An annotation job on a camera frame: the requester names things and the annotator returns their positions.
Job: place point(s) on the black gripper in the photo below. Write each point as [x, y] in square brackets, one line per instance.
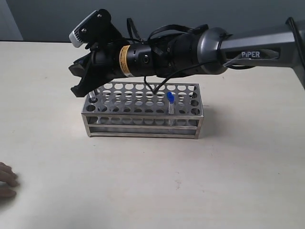
[114, 61]

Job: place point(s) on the blue-capped test tube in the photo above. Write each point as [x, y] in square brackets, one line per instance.
[93, 97]
[170, 98]

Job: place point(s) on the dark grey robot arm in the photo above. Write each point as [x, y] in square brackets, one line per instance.
[175, 51]

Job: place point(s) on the stainless steel test tube rack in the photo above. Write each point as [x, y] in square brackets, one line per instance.
[131, 109]

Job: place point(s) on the person's hand at table edge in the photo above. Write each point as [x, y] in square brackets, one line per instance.
[8, 181]

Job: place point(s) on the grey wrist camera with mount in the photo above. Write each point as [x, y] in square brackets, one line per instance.
[96, 27]

